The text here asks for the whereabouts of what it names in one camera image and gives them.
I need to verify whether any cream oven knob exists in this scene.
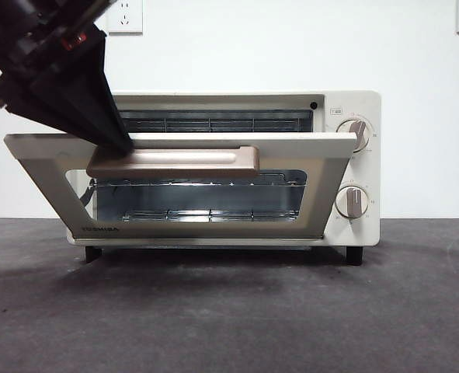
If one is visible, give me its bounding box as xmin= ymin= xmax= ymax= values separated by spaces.
xmin=336 ymin=119 xmax=372 ymax=153
xmin=336 ymin=185 xmax=370 ymax=219

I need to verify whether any white Toshiba toaster oven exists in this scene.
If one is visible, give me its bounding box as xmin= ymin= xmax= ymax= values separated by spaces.
xmin=64 ymin=90 xmax=382 ymax=267

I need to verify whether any glass oven door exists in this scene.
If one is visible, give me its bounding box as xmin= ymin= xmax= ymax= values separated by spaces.
xmin=2 ymin=131 xmax=363 ymax=240

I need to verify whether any wire oven rack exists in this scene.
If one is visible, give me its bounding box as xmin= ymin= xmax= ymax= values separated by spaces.
xmin=87 ymin=179 xmax=307 ymax=192

